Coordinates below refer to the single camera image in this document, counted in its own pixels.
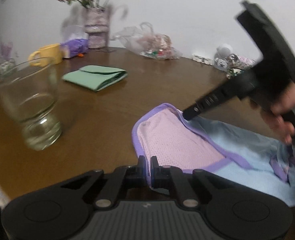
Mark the clear plastic bag with snacks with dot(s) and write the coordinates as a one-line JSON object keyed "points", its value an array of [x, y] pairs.
{"points": [[145, 42]]}

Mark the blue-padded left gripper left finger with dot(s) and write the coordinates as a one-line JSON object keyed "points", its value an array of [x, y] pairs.
{"points": [[119, 182]]}

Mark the knitted vase with flowers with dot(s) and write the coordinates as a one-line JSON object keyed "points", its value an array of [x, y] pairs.
{"points": [[97, 21]]}

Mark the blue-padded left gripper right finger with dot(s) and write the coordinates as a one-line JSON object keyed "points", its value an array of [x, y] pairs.
{"points": [[175, 181]]}

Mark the white round lamp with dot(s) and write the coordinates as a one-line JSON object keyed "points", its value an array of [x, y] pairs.
{"points": [[222, 52]]}

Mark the yellow mug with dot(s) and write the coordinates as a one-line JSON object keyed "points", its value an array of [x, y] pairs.
{"points": [[47, 54]]}

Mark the person's right hand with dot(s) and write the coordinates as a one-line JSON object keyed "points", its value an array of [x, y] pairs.
{"points": [[283, 129]]}

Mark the purple plastic package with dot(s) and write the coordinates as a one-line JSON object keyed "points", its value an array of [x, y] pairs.
{"points": [[73, 48]]}

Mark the clear drinking glass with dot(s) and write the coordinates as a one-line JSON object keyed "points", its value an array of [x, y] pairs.
{"points": [[29, 93]]}

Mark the pink and blue garment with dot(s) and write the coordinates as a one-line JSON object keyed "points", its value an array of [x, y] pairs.
{"points": [[247, 158]]}

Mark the green folded cloth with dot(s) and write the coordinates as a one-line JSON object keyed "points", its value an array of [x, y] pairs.
{"points": [[95, 78]]}

